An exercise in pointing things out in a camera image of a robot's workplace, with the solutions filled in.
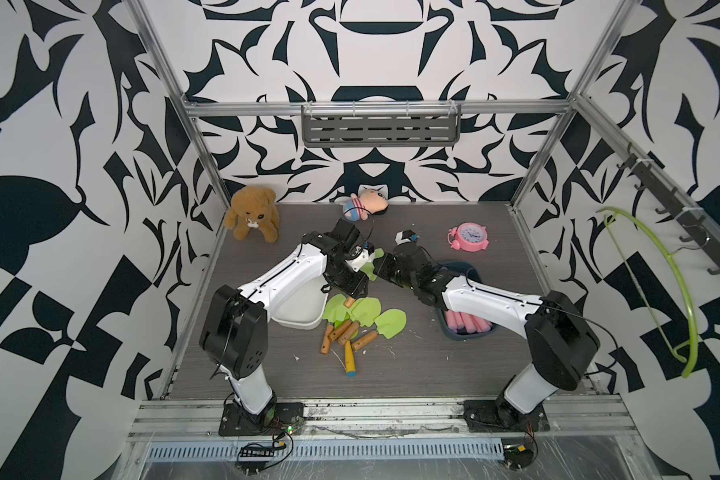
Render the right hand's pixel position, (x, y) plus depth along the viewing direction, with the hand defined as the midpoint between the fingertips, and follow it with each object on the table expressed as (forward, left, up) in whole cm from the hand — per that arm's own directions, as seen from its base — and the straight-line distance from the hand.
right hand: (371, 256), depth 86 cm
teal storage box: (+4, -32, -14) cm, 35 cm away
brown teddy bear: (+18, +37, +2) cm, 41 cm away
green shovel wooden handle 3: (-14, -5, -15) cm, 21 cm away
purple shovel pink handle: (-15, -26, -11) cm, 32 cm away
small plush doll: (+31, -1, -7) cm, 31 cm away
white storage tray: (-9, +21, -12) cm, 25 cm away
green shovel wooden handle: (-10, +11, -14) cm, 21 cm away
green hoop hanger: (-31, -61, +7) cm, 68 cm away
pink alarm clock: (+18, -36, -14) cm, 42 cm away
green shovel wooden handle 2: (-5, +1, +2) cm, 6 cm away
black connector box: (-45, -33, -18) cm, 59 cm away
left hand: (-7, +4, -4) cm, 9 cm away
